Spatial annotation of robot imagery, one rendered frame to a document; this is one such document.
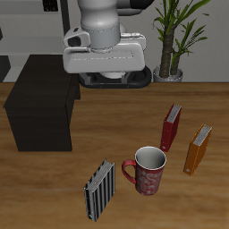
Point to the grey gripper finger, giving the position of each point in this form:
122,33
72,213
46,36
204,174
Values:
86,78
132,76

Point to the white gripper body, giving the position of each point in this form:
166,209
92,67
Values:
104,58

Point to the red book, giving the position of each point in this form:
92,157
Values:
170,126

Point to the red patterned mug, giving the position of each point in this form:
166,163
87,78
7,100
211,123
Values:
147,171

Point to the orange book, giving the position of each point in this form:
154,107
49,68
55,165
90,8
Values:
196,150

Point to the black white striped book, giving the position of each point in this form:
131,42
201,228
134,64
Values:
100,190

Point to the dark brown desk caddy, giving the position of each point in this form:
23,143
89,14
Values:
40,101

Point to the green pot plant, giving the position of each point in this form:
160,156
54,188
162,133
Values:
173,35

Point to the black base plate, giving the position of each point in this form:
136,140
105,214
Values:
140,80

